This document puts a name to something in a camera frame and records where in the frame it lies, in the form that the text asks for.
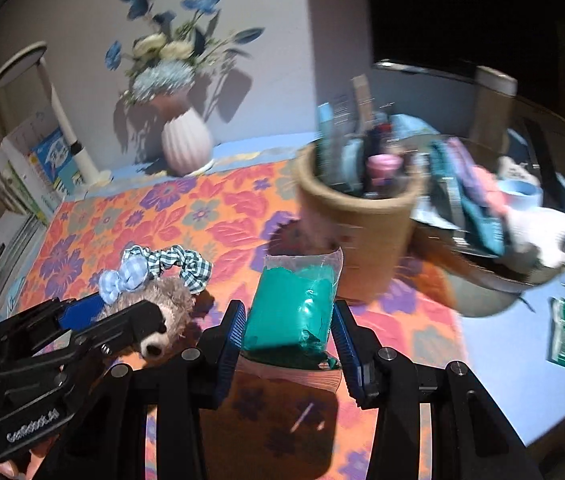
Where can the beige tube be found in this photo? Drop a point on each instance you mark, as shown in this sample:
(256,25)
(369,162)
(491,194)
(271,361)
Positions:
(362,95)

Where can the black curved monitor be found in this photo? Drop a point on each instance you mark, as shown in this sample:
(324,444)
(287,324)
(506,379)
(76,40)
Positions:
(462,10)

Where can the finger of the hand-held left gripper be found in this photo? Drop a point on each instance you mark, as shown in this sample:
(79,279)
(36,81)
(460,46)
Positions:
(132,322)
(80,310)

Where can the ribbed glass bowl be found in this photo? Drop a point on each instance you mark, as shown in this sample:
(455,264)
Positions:
(482,295)

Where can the green checked scrunchie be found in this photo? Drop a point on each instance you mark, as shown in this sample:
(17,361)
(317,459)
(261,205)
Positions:
(182,260)

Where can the small pink jar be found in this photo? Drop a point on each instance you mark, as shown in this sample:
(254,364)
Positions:
(385,166)

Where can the brown plush bear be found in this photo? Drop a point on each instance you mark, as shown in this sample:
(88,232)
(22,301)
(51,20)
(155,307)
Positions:
(175,305)

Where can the tan tumbler with lid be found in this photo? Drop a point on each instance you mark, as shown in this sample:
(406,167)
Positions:
(492,105)

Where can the beige cylindrical container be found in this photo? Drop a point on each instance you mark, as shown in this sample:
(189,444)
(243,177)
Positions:
(362,240)

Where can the person's left hand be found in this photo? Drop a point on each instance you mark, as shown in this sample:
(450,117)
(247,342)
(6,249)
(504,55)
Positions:
(0,467)

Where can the pink soft cloth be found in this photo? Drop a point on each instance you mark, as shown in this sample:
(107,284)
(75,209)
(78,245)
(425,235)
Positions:
(482,180)

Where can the blue tube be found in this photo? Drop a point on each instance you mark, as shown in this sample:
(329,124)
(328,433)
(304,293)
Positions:
(330,125)

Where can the stack of books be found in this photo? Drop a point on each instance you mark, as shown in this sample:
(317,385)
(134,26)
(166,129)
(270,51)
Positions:
(22,175)

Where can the green plastic packet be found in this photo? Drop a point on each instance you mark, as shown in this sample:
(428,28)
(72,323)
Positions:
(287,310)

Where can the orange floral mat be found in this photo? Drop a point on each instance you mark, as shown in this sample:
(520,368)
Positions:
(112,220)

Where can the white desk lamp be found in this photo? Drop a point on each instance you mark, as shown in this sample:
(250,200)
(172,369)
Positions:
(62,110)

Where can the pink ribbed vase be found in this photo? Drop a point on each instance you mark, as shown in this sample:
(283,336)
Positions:
(187,142)

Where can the blue gingham bow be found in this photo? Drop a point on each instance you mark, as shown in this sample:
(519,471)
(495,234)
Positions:
(117,280)

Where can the teal cloth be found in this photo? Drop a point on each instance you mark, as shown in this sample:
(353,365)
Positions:
(482,220)

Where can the pale crumpled cloth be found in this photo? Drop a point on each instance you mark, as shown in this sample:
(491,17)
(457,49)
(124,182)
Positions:
(412,127)

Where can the small white stick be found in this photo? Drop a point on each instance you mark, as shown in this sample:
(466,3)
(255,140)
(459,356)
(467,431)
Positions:
(303,417)

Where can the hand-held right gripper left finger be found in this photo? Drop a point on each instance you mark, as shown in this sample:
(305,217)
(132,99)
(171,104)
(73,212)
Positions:
(232,335)

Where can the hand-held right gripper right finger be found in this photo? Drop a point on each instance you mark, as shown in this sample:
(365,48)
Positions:
(345,345)

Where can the blue and white flowers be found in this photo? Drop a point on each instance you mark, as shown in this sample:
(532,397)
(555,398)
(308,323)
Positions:
(162,80)

